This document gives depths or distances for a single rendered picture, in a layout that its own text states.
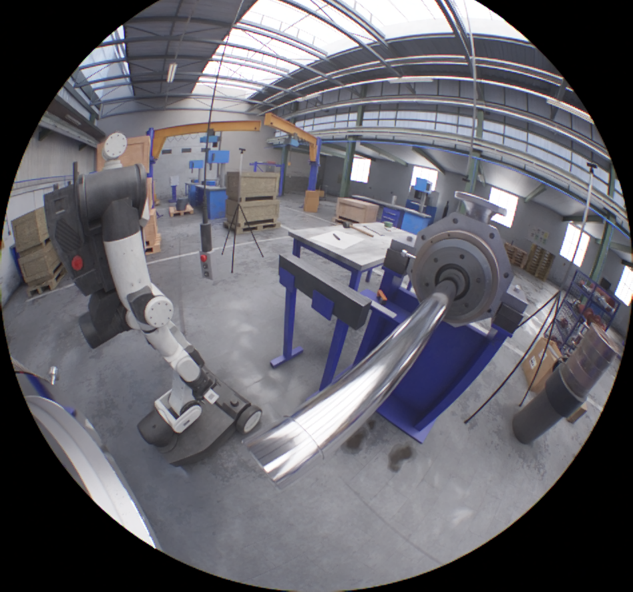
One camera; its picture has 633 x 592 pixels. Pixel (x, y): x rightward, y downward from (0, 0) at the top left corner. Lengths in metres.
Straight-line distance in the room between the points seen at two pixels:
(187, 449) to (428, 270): 1.43
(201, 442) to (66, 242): 1.07
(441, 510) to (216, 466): 1.36
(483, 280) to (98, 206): 1.02
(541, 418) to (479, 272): 1.61
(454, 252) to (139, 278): 0.91
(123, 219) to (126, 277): 0.12
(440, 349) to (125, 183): 1.42
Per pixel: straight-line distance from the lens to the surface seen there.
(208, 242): 0.86
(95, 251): 0.60
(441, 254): 0.80
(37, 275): 4.68
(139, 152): 4.11
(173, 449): 1.32
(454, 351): 1.27
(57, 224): 0.61
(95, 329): 0.74
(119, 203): 0.45
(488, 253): 0.82
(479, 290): 0.81
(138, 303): 0.50
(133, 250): 0.47
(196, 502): 1.43
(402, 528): 1.51
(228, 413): 1.29
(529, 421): 2.19
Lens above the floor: 1.34
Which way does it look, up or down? 27 degrees down
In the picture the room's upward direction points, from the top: 8 degrees clockwise
